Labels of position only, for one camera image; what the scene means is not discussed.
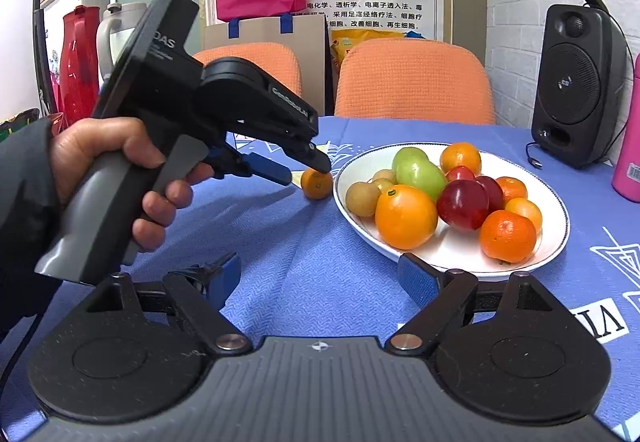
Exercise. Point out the longan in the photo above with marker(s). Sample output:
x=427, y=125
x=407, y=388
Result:
x=363, y=198
x=384, y=175

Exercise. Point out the small orange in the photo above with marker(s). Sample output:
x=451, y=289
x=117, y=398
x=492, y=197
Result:
x=316, y=184

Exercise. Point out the red thermos jug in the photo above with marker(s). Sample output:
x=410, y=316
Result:
x=77, y=67

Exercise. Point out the orange chair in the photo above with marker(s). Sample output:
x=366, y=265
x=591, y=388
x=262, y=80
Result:
x=260, y=57
x=415, y=82

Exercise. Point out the white thermos jug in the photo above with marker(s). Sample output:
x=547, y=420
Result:
x=115, y=32

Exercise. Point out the black pole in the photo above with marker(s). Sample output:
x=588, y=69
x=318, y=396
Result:
x=42, y=22

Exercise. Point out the person's left forearm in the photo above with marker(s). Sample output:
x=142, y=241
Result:
x=25, y=202

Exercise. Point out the tangerine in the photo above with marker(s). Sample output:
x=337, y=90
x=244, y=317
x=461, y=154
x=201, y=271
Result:
x=507, y=236
x=512, y=188

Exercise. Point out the patterned dish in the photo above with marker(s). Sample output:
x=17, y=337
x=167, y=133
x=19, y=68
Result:
x=17, y=124

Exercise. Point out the green jujube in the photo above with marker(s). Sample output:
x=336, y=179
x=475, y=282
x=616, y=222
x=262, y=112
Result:
x=407, y=157
x=422, y=179

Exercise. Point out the black speaker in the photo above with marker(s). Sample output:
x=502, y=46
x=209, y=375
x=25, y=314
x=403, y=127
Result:
x=575, y=82

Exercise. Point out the yellow bag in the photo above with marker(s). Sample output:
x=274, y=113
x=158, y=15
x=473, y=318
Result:
x=370, y=39

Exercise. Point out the person's left hand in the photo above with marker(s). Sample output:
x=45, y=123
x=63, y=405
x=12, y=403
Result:
x=100, y=139

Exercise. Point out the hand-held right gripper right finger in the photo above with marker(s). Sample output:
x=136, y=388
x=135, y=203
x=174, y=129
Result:
x=420, y=279

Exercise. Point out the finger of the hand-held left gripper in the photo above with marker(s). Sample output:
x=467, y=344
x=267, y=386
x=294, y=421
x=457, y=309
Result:
x=272, y=170
x=295, y=122

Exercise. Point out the brown paper bag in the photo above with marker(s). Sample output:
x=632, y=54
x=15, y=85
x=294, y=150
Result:
x=265, y=29

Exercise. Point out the small red plum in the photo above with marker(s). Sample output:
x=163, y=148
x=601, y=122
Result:
x=459, y=173

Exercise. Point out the blue printed tablecloth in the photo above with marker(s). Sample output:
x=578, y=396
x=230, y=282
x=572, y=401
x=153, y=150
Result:
x=310, y=247

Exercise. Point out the white plate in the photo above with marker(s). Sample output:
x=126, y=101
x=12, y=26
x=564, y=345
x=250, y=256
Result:
x=450, y=254

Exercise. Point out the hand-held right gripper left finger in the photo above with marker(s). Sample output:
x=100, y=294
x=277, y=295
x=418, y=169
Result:
x=225, y=274

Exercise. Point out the pink bottle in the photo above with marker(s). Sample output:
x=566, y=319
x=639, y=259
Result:
x=629, y=147

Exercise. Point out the large orange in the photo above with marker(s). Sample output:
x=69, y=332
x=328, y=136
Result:
x=406, y=217

